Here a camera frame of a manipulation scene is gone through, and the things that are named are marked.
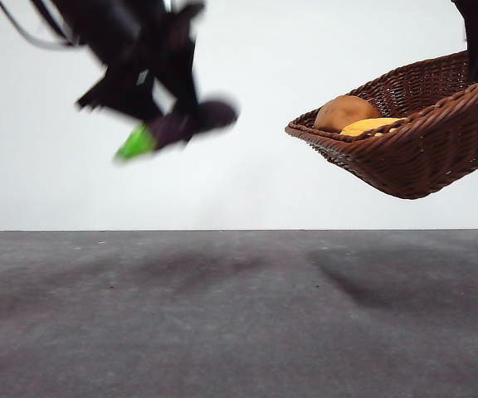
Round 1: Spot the brown potato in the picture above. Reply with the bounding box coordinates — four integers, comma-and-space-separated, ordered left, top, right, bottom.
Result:
314, 95, 381, 133

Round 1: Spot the yellow corn cob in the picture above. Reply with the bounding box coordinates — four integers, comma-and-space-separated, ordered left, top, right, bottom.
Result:
340, 117, 408, 137

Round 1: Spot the purple eggplant with green stem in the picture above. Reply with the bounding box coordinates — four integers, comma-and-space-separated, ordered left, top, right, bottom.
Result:
114, 99, 240, 163

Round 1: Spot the brown wicker basket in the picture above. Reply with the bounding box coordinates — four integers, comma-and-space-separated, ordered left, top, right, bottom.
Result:
284, 41, 478, 200

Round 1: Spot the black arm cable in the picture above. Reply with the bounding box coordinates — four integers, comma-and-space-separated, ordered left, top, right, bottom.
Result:
0, 0, 86, 51

